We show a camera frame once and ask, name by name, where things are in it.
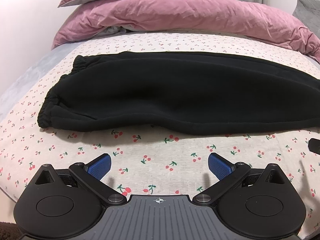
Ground grey quilted pillow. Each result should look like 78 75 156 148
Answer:
292 0 320 31

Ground cherry print bed sheet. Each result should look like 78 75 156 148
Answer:
1 33 319 239

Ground pink duvet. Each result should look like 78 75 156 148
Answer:
52 0 319 60

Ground black pants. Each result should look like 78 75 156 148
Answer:
37 51 319 135

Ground grey bed sheet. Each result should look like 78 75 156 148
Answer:
0 41 83 120

